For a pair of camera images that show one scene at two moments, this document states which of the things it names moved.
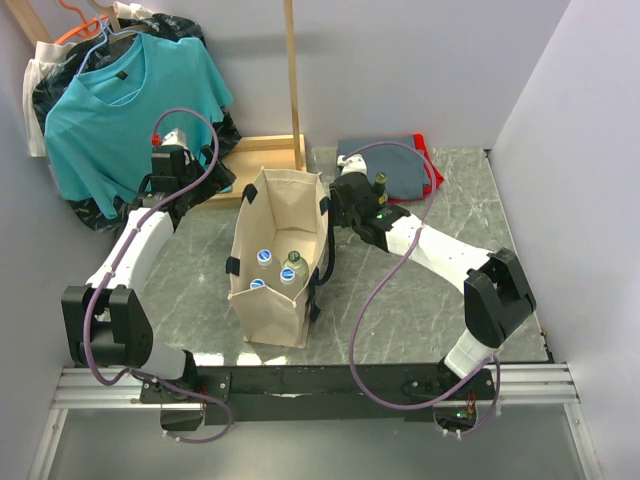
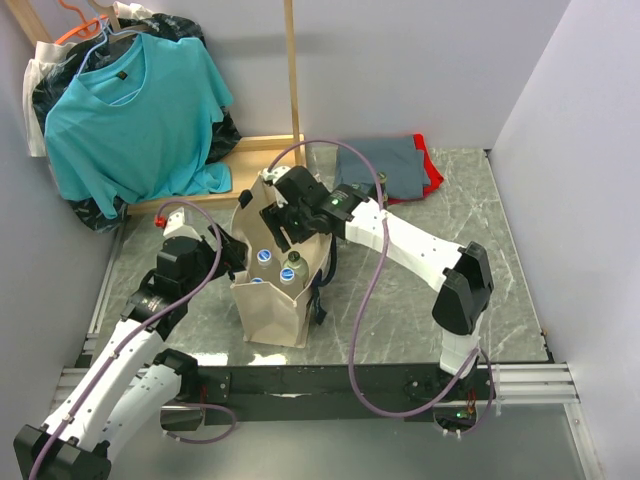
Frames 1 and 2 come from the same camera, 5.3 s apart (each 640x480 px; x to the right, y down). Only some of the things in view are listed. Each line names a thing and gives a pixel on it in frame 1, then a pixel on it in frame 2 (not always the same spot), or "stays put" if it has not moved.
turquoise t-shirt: (101, 131) stays put
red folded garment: (430, 169) stays put
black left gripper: (203, 195) to (233, 256)
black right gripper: (336, 217) to (276, 218)
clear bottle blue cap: (287, 276) stays put
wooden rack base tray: (249, 157) stays put
